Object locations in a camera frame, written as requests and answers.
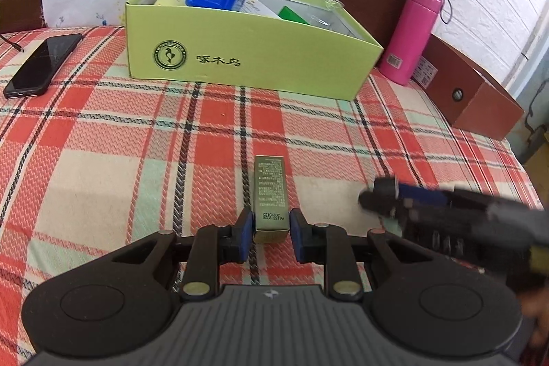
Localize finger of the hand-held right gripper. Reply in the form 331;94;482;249
397;184;455;207
386;206;430;228

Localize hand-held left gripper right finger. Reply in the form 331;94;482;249
288;207;430;302

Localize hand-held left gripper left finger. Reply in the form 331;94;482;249
109;208;255;302

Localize long olive gold box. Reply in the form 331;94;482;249
252;154;291;244

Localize large light green box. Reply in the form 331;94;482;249
124;0;384;101

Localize small green box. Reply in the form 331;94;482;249
277;6;314;24

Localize brown cardboard box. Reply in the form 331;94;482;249
409;34;526;141

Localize red plaid bed sheet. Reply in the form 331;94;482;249
0;25;543;350

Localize pink thermos bottle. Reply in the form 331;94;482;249
377;0;453;86

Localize clear plastic cup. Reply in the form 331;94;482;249
309;0;346;30

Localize black smartphone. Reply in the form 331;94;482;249
3;33;83;100

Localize black cable plug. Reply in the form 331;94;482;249
0;33;24;53

